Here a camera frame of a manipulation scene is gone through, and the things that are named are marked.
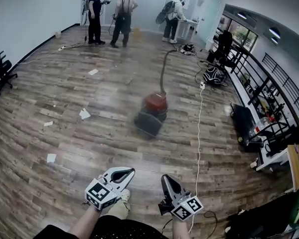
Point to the equipment stand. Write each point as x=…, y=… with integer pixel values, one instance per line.
x=85, y=14

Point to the person's black skirt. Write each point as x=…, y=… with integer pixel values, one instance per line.
x=119, y=229

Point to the small beige cup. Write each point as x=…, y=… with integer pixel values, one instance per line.
x=57, y=34

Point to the person's beige trouser leg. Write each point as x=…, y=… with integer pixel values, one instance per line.
x=119, y=208

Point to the red vacuum cleaner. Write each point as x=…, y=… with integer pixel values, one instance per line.
x=155, y=104

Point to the person's right forearm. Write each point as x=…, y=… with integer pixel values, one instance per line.
x=180, y=229

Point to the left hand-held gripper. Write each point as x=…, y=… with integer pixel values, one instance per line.
x=99, y=194

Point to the white table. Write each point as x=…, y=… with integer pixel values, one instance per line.
x=187, y=26

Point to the white low bench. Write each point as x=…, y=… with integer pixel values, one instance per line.
x=271, y=159

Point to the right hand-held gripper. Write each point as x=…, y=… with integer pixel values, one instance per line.
x=187, y=208

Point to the white power strip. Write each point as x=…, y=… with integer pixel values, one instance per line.
x=202, y=85

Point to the dark grey vacuum cleaner piece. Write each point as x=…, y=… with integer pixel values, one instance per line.
x=148, y=123

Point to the black flat case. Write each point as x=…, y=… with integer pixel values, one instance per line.
x=245, y=124

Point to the black swivel chair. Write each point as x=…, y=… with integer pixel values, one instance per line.
x=225, y=46

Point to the black and white bag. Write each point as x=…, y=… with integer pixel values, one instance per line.
x=213, y=75

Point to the person's left forearm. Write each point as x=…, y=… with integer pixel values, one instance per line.
x=86, y=221

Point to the large black bag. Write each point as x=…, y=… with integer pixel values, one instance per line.
x=259, y=220

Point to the white paper scrap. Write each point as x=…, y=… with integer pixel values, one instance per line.
x=48, y=123
x=93, y=72
x=84, y=114
x=51, y=157

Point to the black office chair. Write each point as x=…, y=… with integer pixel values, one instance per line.
x=1, y=70

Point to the person's white shoe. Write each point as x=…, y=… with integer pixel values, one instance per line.
x=125, y=195

